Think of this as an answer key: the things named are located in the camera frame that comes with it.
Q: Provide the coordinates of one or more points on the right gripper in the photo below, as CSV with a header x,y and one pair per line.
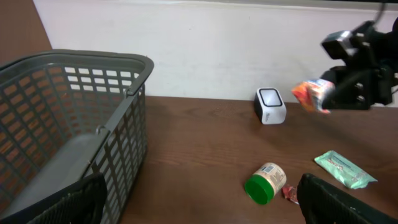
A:
x,y
366,78

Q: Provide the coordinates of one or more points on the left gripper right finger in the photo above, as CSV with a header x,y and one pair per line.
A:
x,y
323,203

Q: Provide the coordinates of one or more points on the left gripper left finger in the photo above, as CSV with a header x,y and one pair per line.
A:
x,y
79,203

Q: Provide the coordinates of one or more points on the orange chocolate bar wrapper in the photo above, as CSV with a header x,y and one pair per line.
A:
x,y
290,193

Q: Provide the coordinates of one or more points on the teal wet wipes pack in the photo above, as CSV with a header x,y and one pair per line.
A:
x,y
343,170

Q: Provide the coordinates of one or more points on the green lid white jar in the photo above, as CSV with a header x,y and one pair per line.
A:
x,y
265,183

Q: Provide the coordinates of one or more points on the orange tissue pack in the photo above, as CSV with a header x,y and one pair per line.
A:
x,y
311,94

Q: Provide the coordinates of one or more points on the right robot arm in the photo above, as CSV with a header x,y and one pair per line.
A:
x,y
370,71

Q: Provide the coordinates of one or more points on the white barcode scanner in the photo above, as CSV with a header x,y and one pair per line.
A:
x,y
269,106

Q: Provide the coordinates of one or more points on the grey plastic shopping basket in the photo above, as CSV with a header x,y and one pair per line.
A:
x,y
67,114

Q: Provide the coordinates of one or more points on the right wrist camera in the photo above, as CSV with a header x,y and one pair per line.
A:
x,y
346,43

